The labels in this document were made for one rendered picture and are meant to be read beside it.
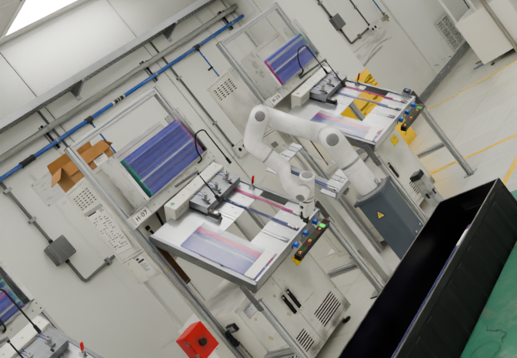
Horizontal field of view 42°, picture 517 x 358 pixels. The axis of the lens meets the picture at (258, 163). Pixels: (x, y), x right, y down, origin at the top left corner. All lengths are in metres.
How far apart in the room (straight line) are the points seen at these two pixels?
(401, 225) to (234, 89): 1.87
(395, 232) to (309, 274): 0.79
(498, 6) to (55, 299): 5.33
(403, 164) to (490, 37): 3.07
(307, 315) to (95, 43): 3.17
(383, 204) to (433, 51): 5.92
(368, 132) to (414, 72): 4.21
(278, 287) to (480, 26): 4.68
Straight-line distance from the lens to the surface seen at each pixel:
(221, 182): 4.11
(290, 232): 3.85
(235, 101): 4.98
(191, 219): 3.96
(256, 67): 4.86
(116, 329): 5.31
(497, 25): 7.81
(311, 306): 4.17
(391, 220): 3.62
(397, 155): 5.17
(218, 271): 3.66
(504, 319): 1.32
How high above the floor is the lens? 1.57
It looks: 6 degrees down
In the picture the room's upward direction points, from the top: 39 degrees counter-clockwise
